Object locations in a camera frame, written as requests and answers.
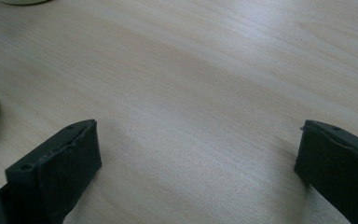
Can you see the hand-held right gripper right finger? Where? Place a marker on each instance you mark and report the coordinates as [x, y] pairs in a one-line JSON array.
[[338, 168]]

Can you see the cream tumbler with lid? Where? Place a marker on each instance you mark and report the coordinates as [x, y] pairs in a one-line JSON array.
[[21, 1]]

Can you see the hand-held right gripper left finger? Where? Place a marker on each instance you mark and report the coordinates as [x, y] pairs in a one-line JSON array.
[[59, 174]]

